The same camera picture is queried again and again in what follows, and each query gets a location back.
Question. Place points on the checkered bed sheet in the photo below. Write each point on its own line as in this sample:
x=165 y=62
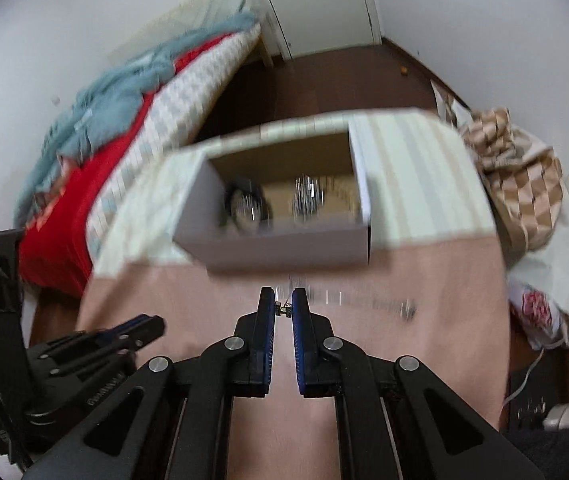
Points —
x=176 y=114

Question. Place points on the teal blue quilt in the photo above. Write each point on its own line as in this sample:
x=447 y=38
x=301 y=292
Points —
x=107 y=108

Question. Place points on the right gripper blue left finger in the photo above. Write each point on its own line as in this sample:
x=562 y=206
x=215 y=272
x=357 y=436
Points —
x=252 y=372

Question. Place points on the pink striped table cloth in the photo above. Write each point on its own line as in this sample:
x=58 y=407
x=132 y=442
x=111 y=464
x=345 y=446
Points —
x=434 y=287

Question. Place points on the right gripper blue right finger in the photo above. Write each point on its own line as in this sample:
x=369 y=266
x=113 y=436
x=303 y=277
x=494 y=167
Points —
x=316 y=374

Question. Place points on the black smart band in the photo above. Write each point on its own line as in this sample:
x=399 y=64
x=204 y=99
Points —
x=245 y=207

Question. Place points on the red blanket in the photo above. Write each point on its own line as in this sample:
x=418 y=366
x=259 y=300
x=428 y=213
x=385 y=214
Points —
x=53 y=251

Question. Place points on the white plastic bag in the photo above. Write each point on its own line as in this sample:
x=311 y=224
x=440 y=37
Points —
x=538 y=284

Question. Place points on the white door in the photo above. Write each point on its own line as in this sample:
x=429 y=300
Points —
x=304 y=27

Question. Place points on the white cardboard box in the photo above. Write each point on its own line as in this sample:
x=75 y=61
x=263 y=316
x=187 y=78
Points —
x=320 y=204

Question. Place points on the brown checkered cloth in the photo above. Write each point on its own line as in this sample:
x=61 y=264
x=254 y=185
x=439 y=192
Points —
x=521 y=175

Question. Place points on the white charger with cable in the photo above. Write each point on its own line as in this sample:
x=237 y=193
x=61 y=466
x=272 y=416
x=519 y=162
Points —
x=545 y=383

